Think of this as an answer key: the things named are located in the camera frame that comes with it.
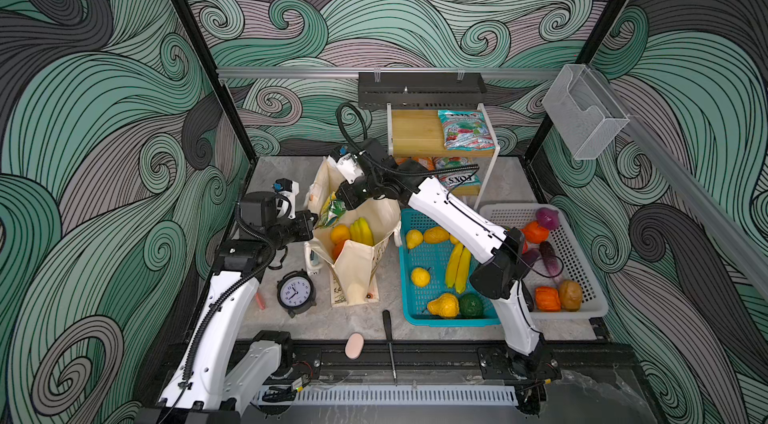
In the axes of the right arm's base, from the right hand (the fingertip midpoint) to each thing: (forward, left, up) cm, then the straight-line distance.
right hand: (337, 193), depth 76 cm
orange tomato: (+1, -60, -21) cm, 63 cm away
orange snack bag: (+19, -26, -8) cm, 33 cm away
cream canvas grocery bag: (-15, -4, -17) cm, 23 cm away
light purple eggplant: (-5, -63, -24) cm, 68 cm away
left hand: (-6, +5, -1) cm, 7 cm away
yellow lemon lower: (-14, -23, -22) cm, 34 cm away
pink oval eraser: (-31, -5, -25) cm, 40 cm away
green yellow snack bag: (-5, +1, -1) cm, 5 cm away
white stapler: (-19, +4, -1) cm, 19 cm away
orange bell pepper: (-20, -56, -21) cm, 63 cm away
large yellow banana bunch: (-1, -5, -19) cm, 19 cm away
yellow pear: (-22, -29, -19) cm, 41 cm away
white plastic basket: (-15, -63, -23) cm, 69 cm away
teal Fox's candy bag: (+12, -36, -8) cm, 39 cm away
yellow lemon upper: (-1, -22, -22) cm, 31 cm away
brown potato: (-19, -62, -20) cm, 68 cm away
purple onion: (+2, -61, -15) cm, 63 cm away
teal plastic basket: (-7, -29, -28) cm, 41 cm away
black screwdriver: (-27, -13, -25) cm, 39 cm away
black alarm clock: (-18, +13, -24) cm, 32 cm away
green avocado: (-21, -35, -21) cm, 46 cm away
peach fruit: (0, +2, -21) cm, 21 cm away
